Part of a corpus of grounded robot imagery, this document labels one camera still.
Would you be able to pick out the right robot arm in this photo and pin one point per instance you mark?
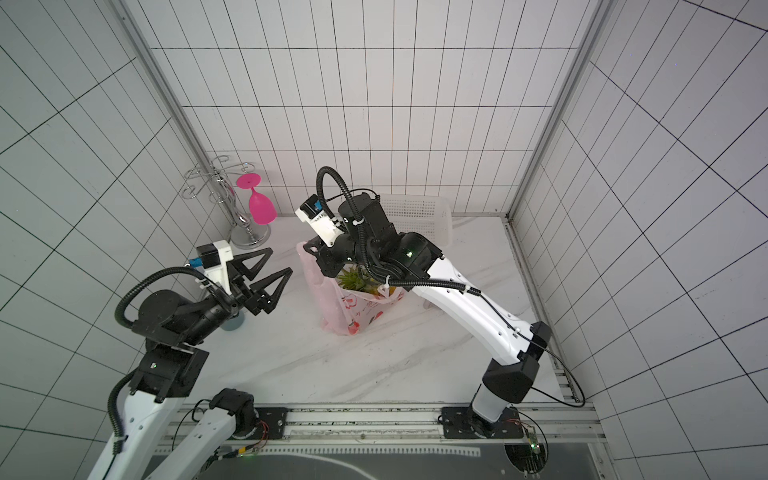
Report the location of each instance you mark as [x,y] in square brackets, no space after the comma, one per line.
[515,345]

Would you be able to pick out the pink plastic bag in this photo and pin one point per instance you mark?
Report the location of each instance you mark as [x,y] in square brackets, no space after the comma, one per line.
[344,312]

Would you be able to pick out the teal cup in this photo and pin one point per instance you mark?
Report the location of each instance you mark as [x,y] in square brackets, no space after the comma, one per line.
[233,323]

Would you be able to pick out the white plastic basket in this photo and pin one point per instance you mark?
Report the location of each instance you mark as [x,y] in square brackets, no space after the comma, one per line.
[429,216]

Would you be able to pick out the silver glass rack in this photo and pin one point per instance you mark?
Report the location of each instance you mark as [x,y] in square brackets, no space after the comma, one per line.
[216,176]

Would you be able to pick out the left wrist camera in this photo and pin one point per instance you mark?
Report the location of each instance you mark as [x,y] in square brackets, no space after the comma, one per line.
[212,259]

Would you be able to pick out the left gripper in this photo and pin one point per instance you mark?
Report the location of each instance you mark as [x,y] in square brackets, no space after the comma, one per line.
[260,298]

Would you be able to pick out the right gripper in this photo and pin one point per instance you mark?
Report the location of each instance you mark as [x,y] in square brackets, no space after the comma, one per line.
[335,258]

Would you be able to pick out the aluminium rail frame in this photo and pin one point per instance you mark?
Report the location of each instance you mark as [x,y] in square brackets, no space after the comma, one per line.
[320,410]

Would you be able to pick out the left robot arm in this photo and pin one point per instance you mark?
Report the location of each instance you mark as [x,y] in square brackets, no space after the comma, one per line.
[143,404]

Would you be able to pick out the pink wine glass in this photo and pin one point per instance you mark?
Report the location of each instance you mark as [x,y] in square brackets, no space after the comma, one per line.
[262,209]

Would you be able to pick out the green-brown pineapple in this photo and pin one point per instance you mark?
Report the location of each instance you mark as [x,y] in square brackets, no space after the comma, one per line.
[356,278]

